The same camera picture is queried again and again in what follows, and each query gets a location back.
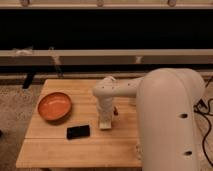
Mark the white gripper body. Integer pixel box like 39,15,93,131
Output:
97,98,114,122

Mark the white sponge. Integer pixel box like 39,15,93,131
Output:
99,122,112,130

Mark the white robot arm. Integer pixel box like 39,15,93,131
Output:
92,68,205,171

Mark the dark red oblong object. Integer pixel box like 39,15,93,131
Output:
113,107,118,116

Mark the black rectangular block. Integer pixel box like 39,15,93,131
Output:
66,125,90,140

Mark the orange bowl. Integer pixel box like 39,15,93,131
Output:
37,92,72,121

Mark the small white bottle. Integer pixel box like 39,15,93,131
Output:
135,143,142,160

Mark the wooden rail beam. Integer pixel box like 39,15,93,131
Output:
0,49,213,66

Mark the black cable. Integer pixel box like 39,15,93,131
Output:
193,75,213,168

